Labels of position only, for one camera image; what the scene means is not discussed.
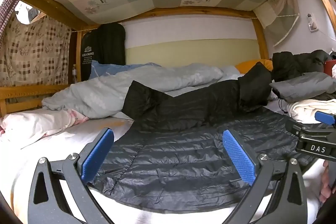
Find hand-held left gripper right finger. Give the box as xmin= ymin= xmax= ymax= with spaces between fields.
xmin=222 ymin=129 xmax=307 ymax=224

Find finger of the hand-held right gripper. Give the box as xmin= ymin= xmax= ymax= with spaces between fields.
xmin=314 ymin=111 xmax=336 ymax=125

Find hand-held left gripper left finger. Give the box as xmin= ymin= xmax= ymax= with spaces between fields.
xmin=28 ymin=127 xmax=115 ymax=224

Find black down jacket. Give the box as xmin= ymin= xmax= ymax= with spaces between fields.
xmin=88 ymin=63 xmax=326 ymax=205

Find person's right hand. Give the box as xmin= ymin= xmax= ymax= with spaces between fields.
xmin=319 ymin=161 xmax=336 ymax=203

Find white folded cloth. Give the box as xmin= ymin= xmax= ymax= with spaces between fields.
xmin=286 ymin=98 xmax=336 ymax=125

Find grey folded jacket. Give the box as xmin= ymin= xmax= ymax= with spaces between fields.
xmin=269 ymin=72 xmax=336 ymax=104

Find red case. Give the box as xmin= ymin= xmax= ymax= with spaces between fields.
xmin=323 ymin=60 xmax=336 ymax=77

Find light blue duvet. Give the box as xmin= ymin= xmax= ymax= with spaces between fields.
xmin=42 ymin=63 xmax=239 ymax=119

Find black padded coat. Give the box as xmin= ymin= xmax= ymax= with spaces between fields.
xmin=272 ymin=49 xmax=332 ymax=83

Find blue pillow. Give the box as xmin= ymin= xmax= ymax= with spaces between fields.
xmin=89 ymin=60 xmax=160 ymax=80

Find orange pillow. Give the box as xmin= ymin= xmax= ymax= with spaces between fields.
xmin=235 ymin=59 xmax=273 ymax=75

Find black garment bag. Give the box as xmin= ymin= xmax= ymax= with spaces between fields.
xmin=81 ymin=23 xmax=126 ymax=81

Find white mosquito net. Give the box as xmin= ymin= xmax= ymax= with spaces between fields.
xmin=253 ymin=0 xmax=301 ymax=47

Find brown plaid curtain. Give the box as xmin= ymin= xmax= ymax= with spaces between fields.
xmin=0 ymin=14 xmax=72 ymax=105

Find white wall socket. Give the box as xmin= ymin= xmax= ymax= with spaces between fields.
xmin=307 ymin=13 xmax=319 ymax=31

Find wooden bunk bed frame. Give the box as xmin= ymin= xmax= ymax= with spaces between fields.
xmin=0 ymin=0 xmax=336 ymax=118

